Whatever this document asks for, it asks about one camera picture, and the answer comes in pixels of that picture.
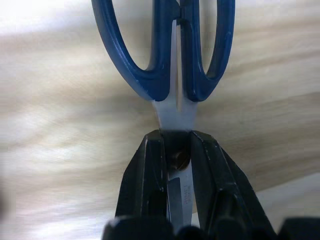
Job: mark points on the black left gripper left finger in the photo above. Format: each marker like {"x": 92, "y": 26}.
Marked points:
{"x": 145, "y": 180}

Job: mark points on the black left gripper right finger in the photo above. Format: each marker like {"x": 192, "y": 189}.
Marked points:
{"x": 217, "y": 180}

